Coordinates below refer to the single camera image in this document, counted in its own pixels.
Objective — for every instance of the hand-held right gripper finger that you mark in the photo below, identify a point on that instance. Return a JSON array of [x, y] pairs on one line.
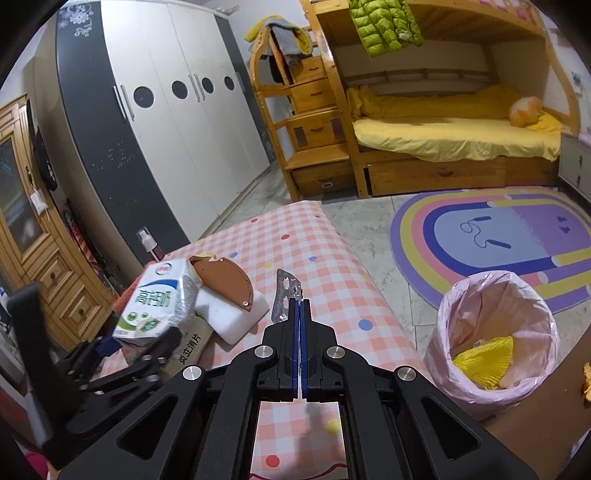
[[305, 350], [296, 350]]

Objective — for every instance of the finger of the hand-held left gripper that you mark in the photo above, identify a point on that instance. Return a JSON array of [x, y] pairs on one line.
[[147, 364], [78, 362]]

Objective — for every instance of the silver blister pack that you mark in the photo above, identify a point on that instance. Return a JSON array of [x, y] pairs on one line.
[[283, 295]]

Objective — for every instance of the white green milk carton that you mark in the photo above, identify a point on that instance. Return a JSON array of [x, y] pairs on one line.
[[152, 300]]

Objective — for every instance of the bin with pink bag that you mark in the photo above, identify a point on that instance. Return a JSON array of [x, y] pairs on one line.
[[443, 350]]

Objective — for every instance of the beige cardboard medicine box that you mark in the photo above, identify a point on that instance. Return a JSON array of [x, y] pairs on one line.
[[191, 348]]

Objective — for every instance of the white foam block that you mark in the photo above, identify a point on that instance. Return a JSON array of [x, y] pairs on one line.
[[231, 325]]

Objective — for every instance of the pink checkered tablecloth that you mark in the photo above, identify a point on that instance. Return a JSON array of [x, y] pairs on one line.
[[314, 258]]

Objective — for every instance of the brown leather pouch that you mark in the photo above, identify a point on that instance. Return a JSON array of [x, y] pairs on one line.
[[226, 281]]

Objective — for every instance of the maroon spray bottle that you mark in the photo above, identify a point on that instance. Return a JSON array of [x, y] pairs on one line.
[[154, 251]]

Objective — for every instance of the dark patterned cloth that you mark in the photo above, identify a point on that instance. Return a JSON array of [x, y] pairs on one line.
[[85, 249]]

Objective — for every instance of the yellow foam fruit net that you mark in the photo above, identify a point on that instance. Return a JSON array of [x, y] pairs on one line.
[[489, 362]]

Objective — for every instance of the black hanging bag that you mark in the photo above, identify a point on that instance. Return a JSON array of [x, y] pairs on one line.
[[42, 157]]

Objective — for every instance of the wooden stair drawers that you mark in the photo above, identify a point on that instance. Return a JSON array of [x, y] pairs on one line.
[[314, 138]]

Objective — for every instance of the wooden bunk bed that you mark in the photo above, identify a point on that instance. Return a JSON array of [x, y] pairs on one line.
[[438, 173]]

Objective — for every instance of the white grey wardrobe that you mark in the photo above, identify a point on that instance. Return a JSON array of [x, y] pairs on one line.
[[161, 138]]

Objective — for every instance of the rainbow oval rug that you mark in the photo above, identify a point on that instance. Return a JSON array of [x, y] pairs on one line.
[[508, 230]]

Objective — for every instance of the yellow bed sheet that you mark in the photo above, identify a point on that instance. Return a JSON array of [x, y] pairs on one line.
[[452, 136]]

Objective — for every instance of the yellow blanket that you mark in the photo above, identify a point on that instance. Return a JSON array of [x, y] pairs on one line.
[[438, 104]]

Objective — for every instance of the orange peel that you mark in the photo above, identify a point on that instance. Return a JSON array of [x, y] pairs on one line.
[[586, 381]]

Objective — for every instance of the grey garment yellow lining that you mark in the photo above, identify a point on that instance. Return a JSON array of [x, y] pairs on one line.
[[288, 44]]

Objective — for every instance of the orange white plush toy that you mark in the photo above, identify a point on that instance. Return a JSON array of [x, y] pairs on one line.
[[524, 110]]

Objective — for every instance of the white nightstand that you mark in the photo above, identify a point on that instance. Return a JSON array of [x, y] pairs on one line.
[[575, 166]]

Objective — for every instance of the green down jacket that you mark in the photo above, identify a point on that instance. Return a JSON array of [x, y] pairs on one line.
[[383, 25]]

